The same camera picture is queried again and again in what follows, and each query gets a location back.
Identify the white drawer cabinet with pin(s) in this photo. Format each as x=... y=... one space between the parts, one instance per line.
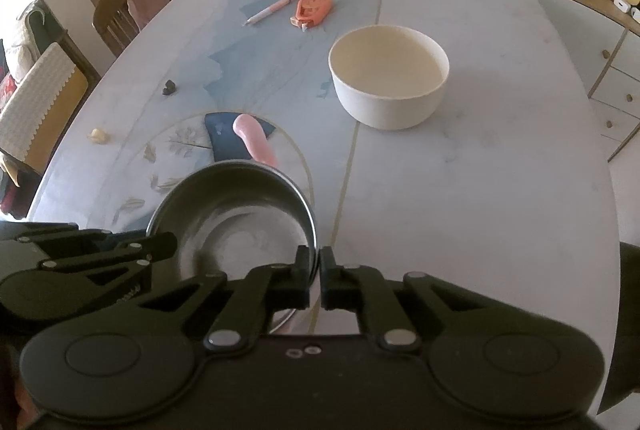
x=603 y=44

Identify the wooden chair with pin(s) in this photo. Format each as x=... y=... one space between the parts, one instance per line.
x=623 y=378
x=115 y=25

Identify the small black object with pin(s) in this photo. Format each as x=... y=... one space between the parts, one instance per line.
x=169 y=88

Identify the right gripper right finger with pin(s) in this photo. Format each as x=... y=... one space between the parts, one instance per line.
x=363 y=291

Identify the person's left hand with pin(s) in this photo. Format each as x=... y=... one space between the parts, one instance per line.
x=28 y=411

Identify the pink pot steel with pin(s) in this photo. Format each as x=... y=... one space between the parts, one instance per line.
x=238 y=213

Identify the wooden chair left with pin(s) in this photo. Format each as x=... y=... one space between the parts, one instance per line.
x=115 y=25

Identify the pink pen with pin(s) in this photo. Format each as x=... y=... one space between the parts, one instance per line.
x=264 y=13

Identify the small beige crumb object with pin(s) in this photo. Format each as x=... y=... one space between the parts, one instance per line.
x=99 y=136

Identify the wooden chair right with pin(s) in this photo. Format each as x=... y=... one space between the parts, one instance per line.
x=623 y=378

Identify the cream bowl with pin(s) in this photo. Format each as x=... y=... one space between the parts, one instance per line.
x=389 y=77

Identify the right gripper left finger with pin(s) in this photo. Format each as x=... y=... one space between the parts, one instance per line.
x=262 y=292

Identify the orange correction tape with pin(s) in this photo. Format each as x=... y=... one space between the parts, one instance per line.
x=311 y=13

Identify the sofa with white cover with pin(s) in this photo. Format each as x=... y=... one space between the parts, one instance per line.
x=44 y=80

